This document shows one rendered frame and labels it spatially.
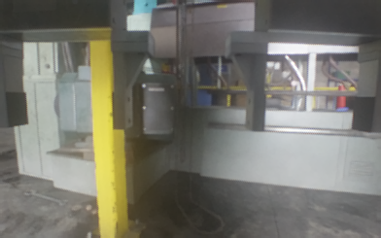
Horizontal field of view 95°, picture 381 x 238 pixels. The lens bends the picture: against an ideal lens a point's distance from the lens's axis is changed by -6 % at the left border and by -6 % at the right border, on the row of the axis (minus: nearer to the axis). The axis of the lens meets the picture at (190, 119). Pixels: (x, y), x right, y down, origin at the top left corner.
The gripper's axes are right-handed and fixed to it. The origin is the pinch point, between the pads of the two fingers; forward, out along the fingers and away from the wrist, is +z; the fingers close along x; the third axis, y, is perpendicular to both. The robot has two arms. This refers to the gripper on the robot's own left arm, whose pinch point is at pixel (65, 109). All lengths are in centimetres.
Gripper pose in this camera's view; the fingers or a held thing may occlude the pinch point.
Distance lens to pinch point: 25.3
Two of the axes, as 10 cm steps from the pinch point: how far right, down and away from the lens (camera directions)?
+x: -10.0, -0.1, 0.1
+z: -0.1, 9.9, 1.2
